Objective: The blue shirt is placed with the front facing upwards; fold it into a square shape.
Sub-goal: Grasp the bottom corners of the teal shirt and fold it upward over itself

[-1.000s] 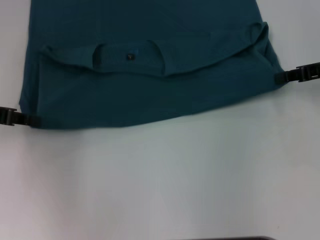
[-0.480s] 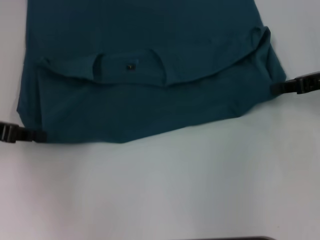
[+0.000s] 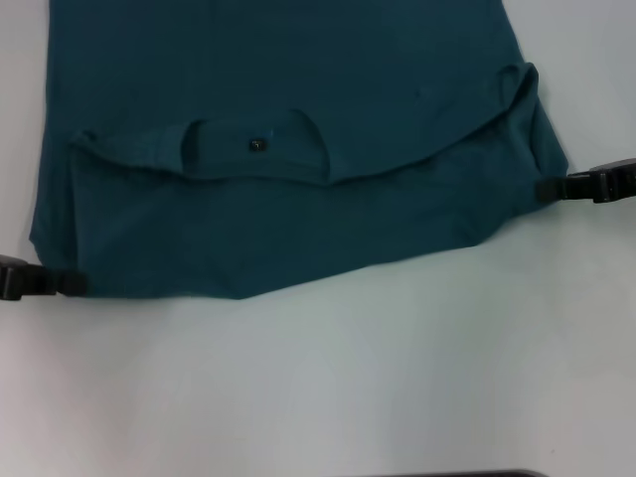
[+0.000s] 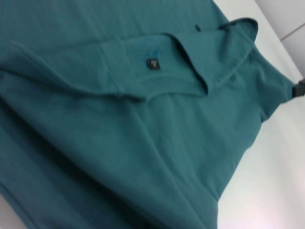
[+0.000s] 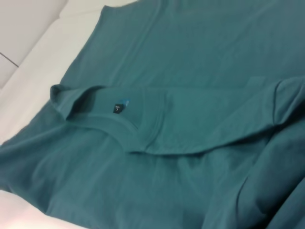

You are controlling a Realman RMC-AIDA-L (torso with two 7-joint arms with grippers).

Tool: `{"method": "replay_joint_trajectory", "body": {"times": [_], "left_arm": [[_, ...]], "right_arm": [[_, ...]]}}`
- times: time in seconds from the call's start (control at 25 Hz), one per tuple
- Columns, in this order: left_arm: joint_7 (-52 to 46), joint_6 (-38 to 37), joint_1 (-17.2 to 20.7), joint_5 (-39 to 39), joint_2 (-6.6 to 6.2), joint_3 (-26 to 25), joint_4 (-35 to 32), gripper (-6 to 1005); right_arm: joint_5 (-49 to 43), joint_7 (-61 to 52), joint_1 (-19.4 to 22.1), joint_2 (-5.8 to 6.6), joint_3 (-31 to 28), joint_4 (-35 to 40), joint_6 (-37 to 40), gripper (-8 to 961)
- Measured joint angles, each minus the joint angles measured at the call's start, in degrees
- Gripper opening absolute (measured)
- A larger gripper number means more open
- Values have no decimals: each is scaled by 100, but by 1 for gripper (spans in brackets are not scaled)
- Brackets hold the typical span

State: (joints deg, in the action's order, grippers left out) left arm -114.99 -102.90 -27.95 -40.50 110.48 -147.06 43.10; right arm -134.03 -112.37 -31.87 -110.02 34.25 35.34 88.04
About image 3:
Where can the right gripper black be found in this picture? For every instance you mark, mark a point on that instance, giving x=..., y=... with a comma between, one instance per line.
x=618, y=179

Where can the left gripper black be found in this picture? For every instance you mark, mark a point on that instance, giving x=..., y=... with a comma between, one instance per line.
x=12, y=278

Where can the teal blue printed t-shirt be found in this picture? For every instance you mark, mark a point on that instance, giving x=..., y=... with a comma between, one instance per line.
x=248, y=199

